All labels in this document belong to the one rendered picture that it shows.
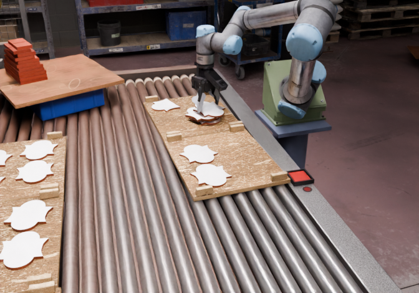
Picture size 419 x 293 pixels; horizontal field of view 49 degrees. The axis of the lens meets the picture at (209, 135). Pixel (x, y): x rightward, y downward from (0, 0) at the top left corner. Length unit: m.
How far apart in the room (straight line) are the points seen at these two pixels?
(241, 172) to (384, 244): 1.48
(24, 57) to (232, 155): 1.06
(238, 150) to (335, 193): 1.61
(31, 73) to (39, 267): 1.15
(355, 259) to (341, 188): 1.99
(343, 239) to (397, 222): 1.72
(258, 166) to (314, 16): 0.55
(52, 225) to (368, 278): 0.90
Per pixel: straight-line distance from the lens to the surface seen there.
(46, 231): 1.43
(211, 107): 1.99
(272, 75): 2.14
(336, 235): 1.42
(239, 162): 1.67
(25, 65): 2.24
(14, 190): 1.65
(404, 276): 2.76
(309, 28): 1.53
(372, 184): 3.43
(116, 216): 1.47
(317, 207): 1.52
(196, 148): 1.75
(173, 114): 2.05
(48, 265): 1.32
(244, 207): 1.48
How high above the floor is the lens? 1.79
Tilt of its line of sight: 28 degrees down
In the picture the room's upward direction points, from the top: straight up
